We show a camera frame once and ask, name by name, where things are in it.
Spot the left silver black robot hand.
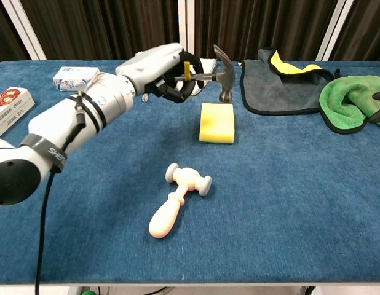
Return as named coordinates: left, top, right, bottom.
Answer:
left=115, top=42, right=204, bottom=104

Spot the steel claw hammer black handle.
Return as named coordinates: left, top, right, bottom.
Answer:
left=173, top=44, right=236, bottom=104

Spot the yellow sponge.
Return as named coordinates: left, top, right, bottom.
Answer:
left=198, top=102, right=236, bottom=145

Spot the wooden toy mallet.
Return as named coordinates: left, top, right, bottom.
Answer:
left=148, top=162, right=213, bottom=239

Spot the green microfibre cloth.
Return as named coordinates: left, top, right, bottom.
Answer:
left=319, top=74, right=380, bottom=135

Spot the black curtain panel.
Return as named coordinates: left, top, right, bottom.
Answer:
left=18, top=0, right=182, bottom=61
left=327, top=0, right=380, bottom=63
left=0, top=0, right=33, bottom=66
left=192, top=0, right=341, bottom=62

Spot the small white blue carton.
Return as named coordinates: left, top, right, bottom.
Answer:
left=52, top=65, right=101, bottom=93

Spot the grey and yellow cloth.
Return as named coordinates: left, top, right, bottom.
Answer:
left=238, top=47, right=342, bottom=117

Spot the blue table cover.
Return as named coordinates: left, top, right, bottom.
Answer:
left=0, top=58, right=380, bottom=285

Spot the long box with red circles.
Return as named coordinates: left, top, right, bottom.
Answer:
left=0, top=87, right=36, bottom=138

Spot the white partition frame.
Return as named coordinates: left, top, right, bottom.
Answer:
left=315, top=0, right=354, bottom=63
left=0, top=0, right=48, bottom=61
left=177, top=0, right=196, bottom=60

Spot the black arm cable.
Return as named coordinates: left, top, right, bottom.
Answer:
left=34, top=104, right=87, bottom=295

